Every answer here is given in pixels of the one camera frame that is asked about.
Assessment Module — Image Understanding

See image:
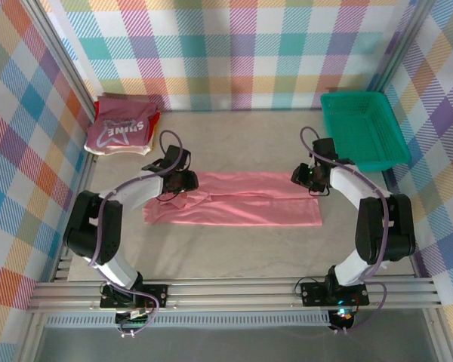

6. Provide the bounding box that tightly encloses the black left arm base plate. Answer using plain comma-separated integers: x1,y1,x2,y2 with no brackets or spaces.
99,283,170,309

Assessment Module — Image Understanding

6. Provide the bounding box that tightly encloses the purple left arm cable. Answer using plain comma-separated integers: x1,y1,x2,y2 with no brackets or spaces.
89,130,193,339

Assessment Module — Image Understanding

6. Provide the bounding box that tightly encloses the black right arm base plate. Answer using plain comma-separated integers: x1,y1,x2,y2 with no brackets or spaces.
299,281,371,307

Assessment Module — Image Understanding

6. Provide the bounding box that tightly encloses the red folded t-shirt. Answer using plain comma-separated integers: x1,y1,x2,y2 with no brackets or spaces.
93,100,162,139

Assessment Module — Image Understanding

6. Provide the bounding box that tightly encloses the mauve folded printed t-shirt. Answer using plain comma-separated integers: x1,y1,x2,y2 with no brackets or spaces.
85,96,156,152

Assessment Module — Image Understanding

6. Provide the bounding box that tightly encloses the white slotted cable duct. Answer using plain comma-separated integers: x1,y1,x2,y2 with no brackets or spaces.
45,315,333,327

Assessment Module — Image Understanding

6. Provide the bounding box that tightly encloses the aluminium frame post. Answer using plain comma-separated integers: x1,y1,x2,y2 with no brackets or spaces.
370,0,439,97
20,0,97,114

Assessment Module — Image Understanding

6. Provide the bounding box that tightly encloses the teal plastic mesh basket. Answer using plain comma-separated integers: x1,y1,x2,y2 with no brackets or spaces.
319,91,411,173

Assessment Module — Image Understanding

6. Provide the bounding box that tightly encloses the pink t-shirt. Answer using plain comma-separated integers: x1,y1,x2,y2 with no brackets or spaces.
142,170,323,228

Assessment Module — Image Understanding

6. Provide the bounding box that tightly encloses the aluminium frame cross rail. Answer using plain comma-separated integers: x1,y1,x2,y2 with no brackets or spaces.
28,276,443,314

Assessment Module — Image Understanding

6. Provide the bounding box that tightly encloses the white folded t-shirt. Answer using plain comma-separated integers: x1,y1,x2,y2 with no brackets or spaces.
83,143,153,157

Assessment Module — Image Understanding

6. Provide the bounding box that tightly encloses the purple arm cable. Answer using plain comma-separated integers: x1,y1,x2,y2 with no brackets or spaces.
300,126,388,335
89,130,193,339

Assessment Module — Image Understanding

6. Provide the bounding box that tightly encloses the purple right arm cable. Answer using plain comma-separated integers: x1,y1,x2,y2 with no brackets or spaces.
300,126,388,335

